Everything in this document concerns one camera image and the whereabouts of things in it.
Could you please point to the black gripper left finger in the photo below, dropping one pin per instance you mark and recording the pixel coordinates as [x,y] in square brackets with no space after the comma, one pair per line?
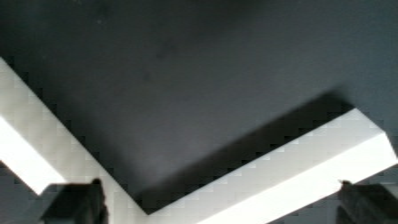
[77,207]

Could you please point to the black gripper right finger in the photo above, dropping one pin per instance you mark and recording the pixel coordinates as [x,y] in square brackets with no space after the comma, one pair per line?
[368,204]

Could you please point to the white boundary fence frame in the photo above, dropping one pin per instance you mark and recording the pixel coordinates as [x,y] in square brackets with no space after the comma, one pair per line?
[340,153]

